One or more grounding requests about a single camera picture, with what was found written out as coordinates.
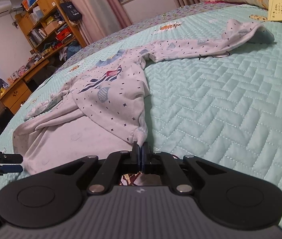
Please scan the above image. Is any wooden desk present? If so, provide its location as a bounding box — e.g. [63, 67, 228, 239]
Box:
[0, 55, 65, 117]

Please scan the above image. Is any blue clothes pile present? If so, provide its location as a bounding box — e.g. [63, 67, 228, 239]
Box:
[58, 41, 83, 60]

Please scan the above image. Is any navy tote bag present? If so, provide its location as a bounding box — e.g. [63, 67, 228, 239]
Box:
[59, 0, 83, 22]

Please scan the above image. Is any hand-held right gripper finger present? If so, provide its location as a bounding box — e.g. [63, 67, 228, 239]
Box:
[55, 142, 141, 195]
[141, 142, 227, 195]

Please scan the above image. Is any mint bee print quilt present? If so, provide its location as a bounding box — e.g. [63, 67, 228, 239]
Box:
[0, 4, 282, 232]

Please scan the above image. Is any wooden bookshelf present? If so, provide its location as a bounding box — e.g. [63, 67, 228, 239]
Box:
[14, 0, 88, 56]

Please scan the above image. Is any white patterned long-sleeve shirt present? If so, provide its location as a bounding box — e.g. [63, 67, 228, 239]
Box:
[13, 19, 275, 176]

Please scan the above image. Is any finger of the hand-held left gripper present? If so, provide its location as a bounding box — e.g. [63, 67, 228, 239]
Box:
[0, 164, 23, 175]
[0, 154, 24, 163]

